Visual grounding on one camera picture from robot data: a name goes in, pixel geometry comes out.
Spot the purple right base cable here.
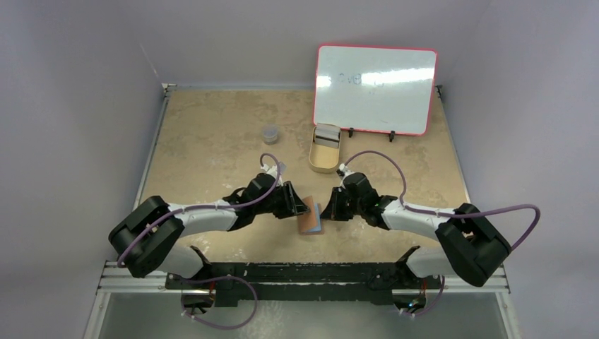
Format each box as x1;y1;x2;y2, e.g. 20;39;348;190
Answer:
398;273;444;319

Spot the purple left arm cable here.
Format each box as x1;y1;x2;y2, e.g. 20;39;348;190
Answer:
117;153;283;268

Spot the stack of cards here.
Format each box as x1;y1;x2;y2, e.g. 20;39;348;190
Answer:
314;124;341;149

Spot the red framed whiteboard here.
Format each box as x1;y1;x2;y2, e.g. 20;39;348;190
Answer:
313;44;438;136

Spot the brown leather card holder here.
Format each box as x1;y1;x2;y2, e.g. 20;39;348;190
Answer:
297;196;324;235

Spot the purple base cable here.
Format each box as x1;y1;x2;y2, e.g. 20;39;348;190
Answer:
398;273;444;319
180;274;261;331

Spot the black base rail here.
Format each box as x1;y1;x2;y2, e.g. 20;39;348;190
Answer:
165;261;441;309

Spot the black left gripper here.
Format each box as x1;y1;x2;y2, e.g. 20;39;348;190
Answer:
254;182;309;220

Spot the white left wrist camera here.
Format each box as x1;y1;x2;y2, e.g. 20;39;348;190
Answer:
261;162;287;178

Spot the beige oval plastic tray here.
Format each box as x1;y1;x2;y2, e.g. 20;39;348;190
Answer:
309;127;340;173

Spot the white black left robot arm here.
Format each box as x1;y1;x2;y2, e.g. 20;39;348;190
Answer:
108;173;311;289

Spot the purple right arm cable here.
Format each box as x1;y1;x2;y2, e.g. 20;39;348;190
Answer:
338;150;541;251

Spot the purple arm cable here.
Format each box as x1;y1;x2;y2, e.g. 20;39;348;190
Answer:
338;150;541;251
117;153;283;268

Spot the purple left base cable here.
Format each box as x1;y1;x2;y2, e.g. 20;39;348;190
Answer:
180;274;261;331

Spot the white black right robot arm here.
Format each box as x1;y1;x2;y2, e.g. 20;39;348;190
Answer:
316;172;512;287

